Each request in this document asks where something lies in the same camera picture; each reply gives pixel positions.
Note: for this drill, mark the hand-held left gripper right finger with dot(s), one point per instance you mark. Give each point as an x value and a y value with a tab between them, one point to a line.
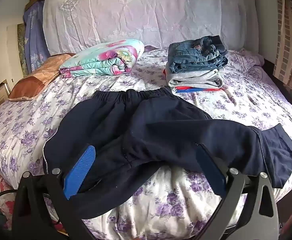
209	168

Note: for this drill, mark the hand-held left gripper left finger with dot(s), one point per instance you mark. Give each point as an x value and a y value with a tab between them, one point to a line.
79	170

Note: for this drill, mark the navy blue pants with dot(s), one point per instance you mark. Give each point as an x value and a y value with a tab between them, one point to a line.
161	135

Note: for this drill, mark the purple floral bed sheet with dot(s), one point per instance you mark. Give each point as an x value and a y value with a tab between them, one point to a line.
36	120

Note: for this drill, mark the pink floral sheet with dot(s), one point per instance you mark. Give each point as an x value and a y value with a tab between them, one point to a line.
7	202

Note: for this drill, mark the folded red blue garment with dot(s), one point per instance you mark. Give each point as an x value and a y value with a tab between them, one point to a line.
196	89

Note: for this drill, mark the folded grey garment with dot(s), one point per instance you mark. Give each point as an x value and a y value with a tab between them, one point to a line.
198	78

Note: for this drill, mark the brown satin pillow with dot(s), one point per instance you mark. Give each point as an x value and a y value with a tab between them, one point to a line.
36	80

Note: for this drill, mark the folded teal floral blanket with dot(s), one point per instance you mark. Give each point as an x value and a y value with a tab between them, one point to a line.
98	60

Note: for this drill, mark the folded blue jeans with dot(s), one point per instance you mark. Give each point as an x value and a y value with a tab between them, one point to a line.
193	57

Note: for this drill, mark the blue printed hanging cloth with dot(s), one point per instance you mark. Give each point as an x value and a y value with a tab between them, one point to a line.
35	35

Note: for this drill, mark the brick pattern curtain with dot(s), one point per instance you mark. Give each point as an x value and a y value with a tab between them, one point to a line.
289	42

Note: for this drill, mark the lilac embroidered headboard cover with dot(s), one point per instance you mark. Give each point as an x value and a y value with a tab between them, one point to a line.
141	12

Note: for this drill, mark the dark bed frame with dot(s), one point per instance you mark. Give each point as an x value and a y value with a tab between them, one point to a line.
283	80

